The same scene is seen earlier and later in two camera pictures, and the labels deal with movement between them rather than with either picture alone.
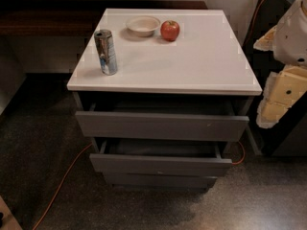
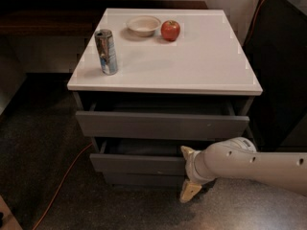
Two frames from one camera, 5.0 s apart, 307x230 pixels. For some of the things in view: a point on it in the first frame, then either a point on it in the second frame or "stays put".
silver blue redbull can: [106, 52] stays put
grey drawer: [156, 155] stays put
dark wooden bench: [71, 18] stays put
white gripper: [293, 38] → [191, 168]
